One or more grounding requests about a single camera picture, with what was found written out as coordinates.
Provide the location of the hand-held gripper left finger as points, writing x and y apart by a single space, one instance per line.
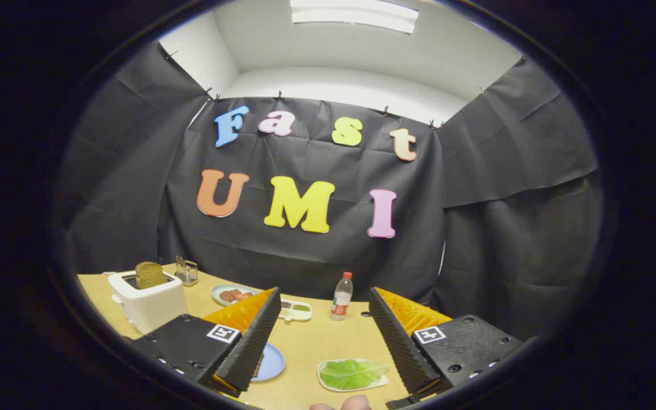
254 347

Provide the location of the blue round plate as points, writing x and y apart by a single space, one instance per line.
271 364

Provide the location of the white divided seasoning tray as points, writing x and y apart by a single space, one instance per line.
299 312

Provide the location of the green lettuce leaf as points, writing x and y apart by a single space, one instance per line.
353 373

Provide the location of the red tomato slice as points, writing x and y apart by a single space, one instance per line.
245 295

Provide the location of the white square plate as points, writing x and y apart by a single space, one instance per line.
328 385

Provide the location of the clear red-capped water bottle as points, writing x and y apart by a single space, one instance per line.
341 299

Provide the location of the round-topped brown bread slice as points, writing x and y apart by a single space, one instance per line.
150 276

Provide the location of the small pale green plate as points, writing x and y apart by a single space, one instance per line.
218 290

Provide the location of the white toaster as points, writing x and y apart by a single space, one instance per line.
151 307

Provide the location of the brown meat patty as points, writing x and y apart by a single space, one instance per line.
227 295

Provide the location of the ceiling light panel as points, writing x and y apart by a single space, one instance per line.
356 14

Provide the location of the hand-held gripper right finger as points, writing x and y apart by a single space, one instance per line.
396 341

